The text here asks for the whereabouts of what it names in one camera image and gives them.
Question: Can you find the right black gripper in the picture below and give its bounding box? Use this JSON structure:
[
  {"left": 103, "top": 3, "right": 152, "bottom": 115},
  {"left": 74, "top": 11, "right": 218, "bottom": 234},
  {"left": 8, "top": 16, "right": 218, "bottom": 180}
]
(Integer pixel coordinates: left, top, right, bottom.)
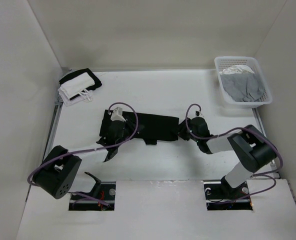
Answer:
[{"left": 170, "top": 117, "right": 200, "bottom": 143}]

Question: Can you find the black tank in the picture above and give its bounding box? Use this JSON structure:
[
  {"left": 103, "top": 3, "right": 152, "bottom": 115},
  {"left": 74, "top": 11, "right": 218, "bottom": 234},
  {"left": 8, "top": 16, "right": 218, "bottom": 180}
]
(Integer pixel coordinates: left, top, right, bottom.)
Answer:
[
  {"left": 99, "top": 109, "right": 179, "bottom": 145},
  {"left": 59, "top": 68, "right": 102, "bottom": 90}
]

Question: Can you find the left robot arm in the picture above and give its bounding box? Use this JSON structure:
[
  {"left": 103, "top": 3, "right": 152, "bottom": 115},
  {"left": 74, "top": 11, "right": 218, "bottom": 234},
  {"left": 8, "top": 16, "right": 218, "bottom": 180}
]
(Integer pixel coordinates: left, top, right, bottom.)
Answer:
[{"left": 28, "top": 116, "right": 139, "bottom": 199}]

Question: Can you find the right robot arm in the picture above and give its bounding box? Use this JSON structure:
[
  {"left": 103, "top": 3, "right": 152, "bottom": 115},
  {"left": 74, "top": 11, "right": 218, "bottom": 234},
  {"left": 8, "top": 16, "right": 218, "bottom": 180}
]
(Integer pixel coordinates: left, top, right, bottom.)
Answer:
[{"left": 177, "top": 117, "right": 277, "bottom": 198}]

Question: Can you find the bottom folded white tank top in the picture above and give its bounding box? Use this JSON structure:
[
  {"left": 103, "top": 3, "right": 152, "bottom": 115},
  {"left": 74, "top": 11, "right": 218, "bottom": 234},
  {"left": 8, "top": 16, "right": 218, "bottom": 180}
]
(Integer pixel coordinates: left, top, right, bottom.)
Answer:
[{"left": 57, "top": 87, "right": 94, "bottom": 107}]

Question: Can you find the folded white tank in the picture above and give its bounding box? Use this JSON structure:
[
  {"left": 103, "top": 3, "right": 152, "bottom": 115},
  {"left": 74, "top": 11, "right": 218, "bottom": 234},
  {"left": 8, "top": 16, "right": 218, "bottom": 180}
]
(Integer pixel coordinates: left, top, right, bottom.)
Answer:
[
  {"left": 57, "top": 87, "right": 94, "bottom": 107},
  {"left": 59, "top": 72, "right": 95, "bottom": 99}
]

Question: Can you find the folded black tank top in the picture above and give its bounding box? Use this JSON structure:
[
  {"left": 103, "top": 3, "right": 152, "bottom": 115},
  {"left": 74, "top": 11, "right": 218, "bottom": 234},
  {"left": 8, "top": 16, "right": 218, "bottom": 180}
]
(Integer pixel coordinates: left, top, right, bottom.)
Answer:
[{"left": 59, "top": 68, "right": 102, "bottom": 90}]

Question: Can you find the grey tank top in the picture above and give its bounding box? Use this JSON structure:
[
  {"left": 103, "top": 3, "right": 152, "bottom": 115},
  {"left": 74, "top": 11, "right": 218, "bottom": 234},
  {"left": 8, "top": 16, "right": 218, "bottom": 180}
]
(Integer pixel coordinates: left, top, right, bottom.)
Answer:
[{"left": 221, "top": 72, "right": 265, "bottom": 102}]

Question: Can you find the white tank top in basket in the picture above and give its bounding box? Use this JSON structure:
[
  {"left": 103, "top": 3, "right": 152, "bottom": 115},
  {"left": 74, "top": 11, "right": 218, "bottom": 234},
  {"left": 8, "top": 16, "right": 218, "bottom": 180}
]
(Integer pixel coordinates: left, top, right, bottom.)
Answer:
[{"left": 219, "top": 64, "right": 255, "bottom": 75}]

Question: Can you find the white plastic basket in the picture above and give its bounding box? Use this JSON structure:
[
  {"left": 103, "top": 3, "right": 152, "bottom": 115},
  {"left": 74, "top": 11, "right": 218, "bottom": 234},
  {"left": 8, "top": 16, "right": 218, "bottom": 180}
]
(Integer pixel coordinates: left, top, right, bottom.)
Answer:
[{"left": 214, "top": 56, "right": 273, "bottom": 109}]

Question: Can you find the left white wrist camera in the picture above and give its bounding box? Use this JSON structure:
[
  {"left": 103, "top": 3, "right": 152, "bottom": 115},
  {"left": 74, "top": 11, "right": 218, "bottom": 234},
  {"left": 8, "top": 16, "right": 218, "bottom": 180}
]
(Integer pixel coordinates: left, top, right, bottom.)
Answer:
[{"left": 109, "top": 107, "right": 126, "bottom": 122}]

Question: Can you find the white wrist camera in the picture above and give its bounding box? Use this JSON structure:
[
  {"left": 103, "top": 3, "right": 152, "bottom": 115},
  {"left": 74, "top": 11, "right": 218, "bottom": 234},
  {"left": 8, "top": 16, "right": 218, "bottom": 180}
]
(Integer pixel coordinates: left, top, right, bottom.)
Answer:
[
  {"left": 195, "top": 110, "right": 204, "bottom": 118},
  {"left": 109, "top": 107, "right": 126, "bottom": 122}
]

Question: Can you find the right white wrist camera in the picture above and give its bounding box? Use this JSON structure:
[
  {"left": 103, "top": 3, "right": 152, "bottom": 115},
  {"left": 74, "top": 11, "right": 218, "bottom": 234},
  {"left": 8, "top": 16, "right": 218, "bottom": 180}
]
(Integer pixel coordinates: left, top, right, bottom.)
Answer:
[{"left": 195, "top": 110, "right": 204, "bottom": 118}]

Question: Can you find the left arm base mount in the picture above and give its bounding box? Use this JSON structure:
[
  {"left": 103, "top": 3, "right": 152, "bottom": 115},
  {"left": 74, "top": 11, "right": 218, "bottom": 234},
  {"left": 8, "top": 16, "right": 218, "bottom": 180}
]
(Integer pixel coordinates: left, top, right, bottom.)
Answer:
[{"left": 68, "top": 172, "right": 117, "bottom": 212}]

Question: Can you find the left metal table rail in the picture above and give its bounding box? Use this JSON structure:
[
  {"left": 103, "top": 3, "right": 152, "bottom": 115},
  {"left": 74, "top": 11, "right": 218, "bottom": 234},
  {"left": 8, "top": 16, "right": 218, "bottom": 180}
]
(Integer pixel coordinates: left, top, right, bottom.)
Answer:
[{"left": 41, "top": 99, "right": 63, "bottom": 163}]

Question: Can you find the metal table rail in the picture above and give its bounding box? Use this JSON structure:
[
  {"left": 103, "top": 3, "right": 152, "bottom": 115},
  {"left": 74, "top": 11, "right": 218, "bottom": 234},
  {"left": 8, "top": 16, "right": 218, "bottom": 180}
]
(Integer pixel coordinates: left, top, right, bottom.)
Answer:
[
  {"left": 252, "top": 108, "right": 280, "bottom": 179},
  {"left": 41, "top": 99, "right": 63, "bottom": 163}
]

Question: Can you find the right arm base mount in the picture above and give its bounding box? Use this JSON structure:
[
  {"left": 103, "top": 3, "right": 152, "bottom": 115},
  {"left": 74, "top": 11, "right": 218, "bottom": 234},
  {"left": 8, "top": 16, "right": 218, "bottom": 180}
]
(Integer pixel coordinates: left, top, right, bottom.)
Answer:
[{"left": 203, "top": 181, "right": 253, "bottom": 211}]

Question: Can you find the right metal table rail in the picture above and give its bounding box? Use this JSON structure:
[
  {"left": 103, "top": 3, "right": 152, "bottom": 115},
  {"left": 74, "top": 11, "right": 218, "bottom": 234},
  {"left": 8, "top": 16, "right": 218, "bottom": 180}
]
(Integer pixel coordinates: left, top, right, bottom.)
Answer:
[{"left": 252, "top": 108, "right": 280, "bottom": 179}]

